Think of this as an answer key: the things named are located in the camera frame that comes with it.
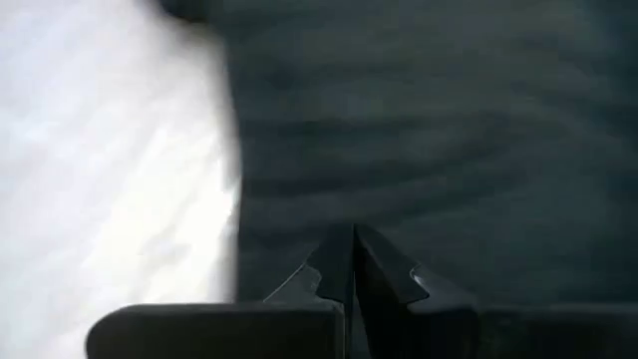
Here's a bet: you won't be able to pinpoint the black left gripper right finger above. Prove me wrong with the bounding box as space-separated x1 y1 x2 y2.
353 222 638 359

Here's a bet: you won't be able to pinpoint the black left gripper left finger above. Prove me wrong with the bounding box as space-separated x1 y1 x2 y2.
85 222 356 359

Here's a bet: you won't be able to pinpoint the dark blue denim jeans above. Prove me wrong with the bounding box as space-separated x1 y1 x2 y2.
159 0 638 308

